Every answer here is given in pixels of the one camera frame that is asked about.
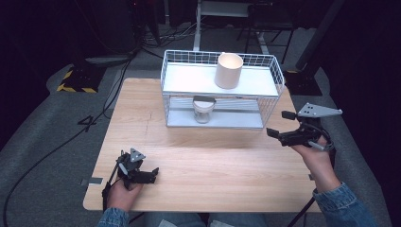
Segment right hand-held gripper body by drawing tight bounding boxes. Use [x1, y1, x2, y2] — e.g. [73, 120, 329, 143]
[278, 102, 344, 148]

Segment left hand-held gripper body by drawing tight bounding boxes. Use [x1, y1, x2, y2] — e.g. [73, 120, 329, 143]
[115, 147, 152, 191]

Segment person's left hand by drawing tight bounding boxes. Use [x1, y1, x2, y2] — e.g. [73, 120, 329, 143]
[106, 180, 145, 213]

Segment person's right hand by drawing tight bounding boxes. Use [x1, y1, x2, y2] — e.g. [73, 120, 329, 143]
[290, 135, 342, 194]

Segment grey tape strip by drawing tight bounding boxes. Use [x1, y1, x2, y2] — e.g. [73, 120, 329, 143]
[79, 177, 104, 186]

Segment person's legs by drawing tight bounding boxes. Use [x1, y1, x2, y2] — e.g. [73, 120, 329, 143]
[143, 212, 269, 227]

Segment beige cylindrical cup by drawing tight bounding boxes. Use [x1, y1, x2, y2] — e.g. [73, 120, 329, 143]
[214, 52, 245, 90]

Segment glass jar with grey lid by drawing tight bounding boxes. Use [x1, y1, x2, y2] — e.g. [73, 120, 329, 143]
[192, 96, 218, 125]

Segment black stand with striped base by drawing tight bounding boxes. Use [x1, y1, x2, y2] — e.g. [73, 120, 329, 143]
[56, 0, 107, 95]

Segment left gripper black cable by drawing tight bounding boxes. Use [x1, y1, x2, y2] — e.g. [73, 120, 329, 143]
[100, 156, 126, 213]

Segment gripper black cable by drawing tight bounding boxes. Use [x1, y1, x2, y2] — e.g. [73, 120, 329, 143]
[287, 138, 338, 227]
[100, 156, 126, 213]

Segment black stand with slanted post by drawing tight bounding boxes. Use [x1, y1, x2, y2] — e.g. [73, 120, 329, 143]
[283, 0, 346, 97]

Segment long black floor cable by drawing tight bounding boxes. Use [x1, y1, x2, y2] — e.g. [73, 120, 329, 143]
[1, 56, 135, 227]

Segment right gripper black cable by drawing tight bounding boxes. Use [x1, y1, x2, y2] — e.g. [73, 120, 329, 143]
[287, 138, 338, 227]

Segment white wire shelf rack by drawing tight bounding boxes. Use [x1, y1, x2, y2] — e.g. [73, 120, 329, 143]
[159, 48, 286, 131]

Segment black metal chair frame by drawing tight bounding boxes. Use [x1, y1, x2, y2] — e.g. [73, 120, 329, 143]
[235, 2, 297, 65]

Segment white metal desk frame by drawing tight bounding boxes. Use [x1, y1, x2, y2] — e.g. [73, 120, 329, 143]
[192, 0, 253, 52]

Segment bundle of floor cables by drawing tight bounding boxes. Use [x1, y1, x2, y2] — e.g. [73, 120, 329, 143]
[138, 18, 202, 51]

